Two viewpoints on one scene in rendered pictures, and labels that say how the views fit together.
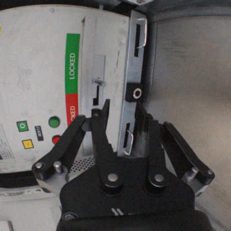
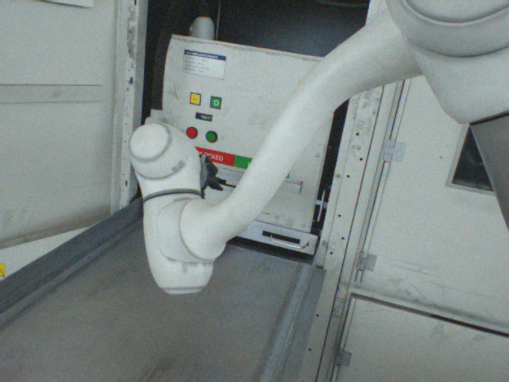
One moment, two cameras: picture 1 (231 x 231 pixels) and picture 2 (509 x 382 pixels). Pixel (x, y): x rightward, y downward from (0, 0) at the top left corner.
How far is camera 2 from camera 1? 0.94 m
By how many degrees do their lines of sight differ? 15
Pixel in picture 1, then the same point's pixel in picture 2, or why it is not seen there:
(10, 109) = (235, 97)
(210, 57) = (246, 284)
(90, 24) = (291, 189)
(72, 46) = not seen: hidden behind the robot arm
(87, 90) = (233, 176)
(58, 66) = not seen: hidden behind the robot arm
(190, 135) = not seen: hidden behind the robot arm
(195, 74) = (232, 273)
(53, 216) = (92, 88)
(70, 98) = (230, 158)
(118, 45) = (276, 214)
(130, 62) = (256, 225)
